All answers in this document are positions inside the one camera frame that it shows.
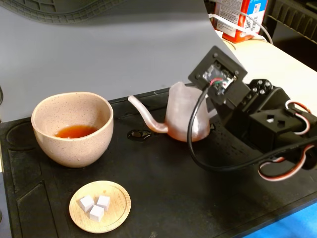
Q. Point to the brown tea liquid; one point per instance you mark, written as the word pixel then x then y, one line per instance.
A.
pixel 74 131

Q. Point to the red and white box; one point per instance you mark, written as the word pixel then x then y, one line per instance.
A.
pixel 245 15

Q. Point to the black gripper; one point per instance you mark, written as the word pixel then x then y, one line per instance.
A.
pixel 260 89

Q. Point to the grey backdrop sheet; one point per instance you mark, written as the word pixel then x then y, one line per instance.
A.
pixel 99 62

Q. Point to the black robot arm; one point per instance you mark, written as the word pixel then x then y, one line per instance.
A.
pixel 267 134

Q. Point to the white sugar cube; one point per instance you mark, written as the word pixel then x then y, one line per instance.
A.
pixel 96 213
pixel 86 203
pixel 103 202

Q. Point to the black work mat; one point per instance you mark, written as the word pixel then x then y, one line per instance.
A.
pixel 161 173

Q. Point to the translucent pink gooseneck kettle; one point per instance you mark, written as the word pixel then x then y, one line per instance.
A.
pixel 178 114

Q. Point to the round wooden saucer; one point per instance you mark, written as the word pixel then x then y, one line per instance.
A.
pixel 116 198

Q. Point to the speckled pink ceramic bowl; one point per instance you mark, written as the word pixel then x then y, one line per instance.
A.
pixel 74 151

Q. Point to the black plastic crate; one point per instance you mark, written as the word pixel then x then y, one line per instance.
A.
pixel 292 19

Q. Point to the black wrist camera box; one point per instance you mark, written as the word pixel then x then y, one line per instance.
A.
pixel 198 72

